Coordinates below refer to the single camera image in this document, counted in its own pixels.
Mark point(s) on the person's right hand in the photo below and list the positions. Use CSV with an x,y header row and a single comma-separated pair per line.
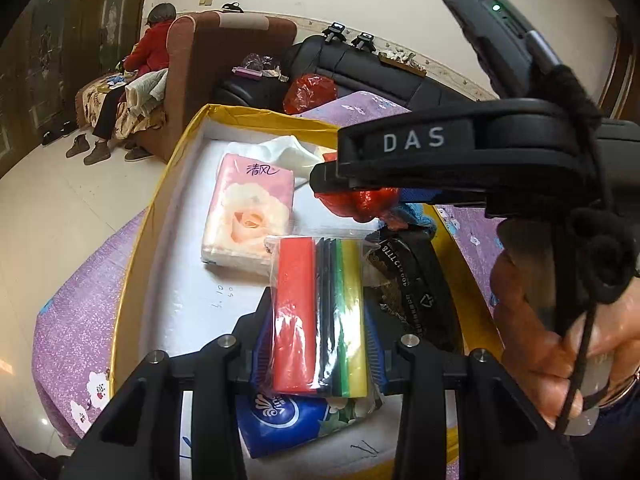
x,y
540,360

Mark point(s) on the teal knit cloth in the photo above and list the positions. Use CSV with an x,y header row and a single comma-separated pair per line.
x,y
415,215

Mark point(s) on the pink tissue pack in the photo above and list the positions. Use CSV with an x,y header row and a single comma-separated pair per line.
x,y
245,215

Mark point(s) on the floral tissue pack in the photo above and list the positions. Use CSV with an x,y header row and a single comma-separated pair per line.
x,y
350,410

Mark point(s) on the colourful sponge pack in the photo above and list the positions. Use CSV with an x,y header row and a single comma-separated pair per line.
x,y
300,310

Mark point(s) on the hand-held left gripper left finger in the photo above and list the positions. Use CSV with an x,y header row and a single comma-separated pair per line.
x,y
261,365

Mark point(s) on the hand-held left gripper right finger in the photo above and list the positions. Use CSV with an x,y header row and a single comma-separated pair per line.
x,y
376,355

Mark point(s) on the wooden tray with clutter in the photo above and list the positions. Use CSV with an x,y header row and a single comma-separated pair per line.
x,y
402,60

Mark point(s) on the clear plastic bag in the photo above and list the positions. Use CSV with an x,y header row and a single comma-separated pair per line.
x,y
257,63

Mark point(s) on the black packet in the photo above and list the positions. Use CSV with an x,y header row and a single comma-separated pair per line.
x,y
425,285

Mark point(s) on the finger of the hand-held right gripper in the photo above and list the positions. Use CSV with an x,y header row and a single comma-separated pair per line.
x,y
335,180

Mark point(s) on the pair of black slippers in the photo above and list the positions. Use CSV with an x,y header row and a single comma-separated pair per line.
x,y
57,136

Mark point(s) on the yellow cardboard box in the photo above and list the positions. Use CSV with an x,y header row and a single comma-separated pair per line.
x,y
165,270

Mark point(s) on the pile of clothes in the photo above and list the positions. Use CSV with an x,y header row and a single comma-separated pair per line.
x,y
147,90

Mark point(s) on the dark wooden cabinet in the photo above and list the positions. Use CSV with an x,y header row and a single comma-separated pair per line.
x,y
50,60

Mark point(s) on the pink box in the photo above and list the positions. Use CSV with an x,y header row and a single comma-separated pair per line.
x,y
247,74

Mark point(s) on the brown shoe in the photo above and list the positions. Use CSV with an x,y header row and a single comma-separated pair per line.
x,y
97,154
77,147

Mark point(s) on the black leather sofa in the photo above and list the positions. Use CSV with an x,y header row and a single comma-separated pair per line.
x,y
350,65

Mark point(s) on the floral seat cover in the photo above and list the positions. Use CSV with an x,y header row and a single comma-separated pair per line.
x,y
92,102

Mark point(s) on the brown armchair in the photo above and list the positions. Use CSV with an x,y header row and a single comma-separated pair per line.
x,y
225,50

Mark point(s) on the grey shoe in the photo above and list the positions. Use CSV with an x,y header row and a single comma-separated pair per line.
x,y
139,154

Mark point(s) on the red plastic bag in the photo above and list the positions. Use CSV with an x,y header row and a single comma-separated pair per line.
x,y
370,205
310,92

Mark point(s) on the purple floral blanket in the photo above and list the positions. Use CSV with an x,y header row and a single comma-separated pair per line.
x,y
75,310

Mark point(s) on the blue tissue pack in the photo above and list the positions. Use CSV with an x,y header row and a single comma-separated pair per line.
x,y
280,425

